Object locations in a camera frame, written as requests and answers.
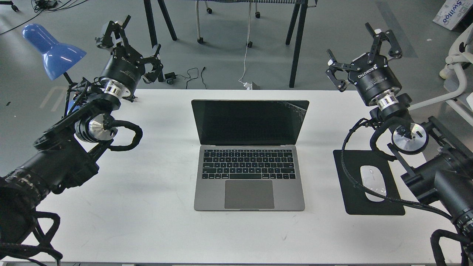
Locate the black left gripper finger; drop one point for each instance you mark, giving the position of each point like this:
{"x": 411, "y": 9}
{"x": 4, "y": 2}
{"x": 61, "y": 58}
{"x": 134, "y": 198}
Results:
{"x": 113, "y": 34}
{"x": 157, "y": 67}

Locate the grey laptop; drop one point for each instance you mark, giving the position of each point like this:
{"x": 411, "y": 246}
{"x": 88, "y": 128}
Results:
{"x": 248, "y": 157}

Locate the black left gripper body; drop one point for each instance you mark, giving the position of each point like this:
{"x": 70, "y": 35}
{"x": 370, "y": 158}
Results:
{"x": 123, "y": 67}

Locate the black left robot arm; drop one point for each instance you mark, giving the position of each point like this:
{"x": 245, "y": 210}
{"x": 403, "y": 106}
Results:
{"x": 68, "y": 151}

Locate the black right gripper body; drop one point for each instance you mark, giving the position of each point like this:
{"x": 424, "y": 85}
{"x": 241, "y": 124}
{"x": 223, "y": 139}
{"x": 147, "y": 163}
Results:
{"x": 372, "y": 80}

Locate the blue desk lamp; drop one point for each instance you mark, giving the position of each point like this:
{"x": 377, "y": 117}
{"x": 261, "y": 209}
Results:
{"x": 57, "y": 57}

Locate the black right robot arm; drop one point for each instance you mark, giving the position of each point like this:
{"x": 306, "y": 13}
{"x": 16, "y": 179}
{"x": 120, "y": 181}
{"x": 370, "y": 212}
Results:
{"x": 438, "y": 166}

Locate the white office chair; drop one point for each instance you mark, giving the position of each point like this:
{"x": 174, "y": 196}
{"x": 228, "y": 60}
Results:
{"x": 455, "y": 80}

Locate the black table frame legs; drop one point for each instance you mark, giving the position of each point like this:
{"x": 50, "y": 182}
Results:
{"x": 298, "y": 14}

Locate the white cardboard box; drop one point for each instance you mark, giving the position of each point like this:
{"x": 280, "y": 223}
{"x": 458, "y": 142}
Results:
{"x": 454, "y": 13}

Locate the black mouse pad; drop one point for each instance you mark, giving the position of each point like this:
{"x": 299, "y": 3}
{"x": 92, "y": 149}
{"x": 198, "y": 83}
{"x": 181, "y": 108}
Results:
{"x": 356, "y": 201}

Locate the white computer mouse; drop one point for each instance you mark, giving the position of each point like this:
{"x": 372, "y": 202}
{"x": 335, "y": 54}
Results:
{"x": 373, "y": 179}

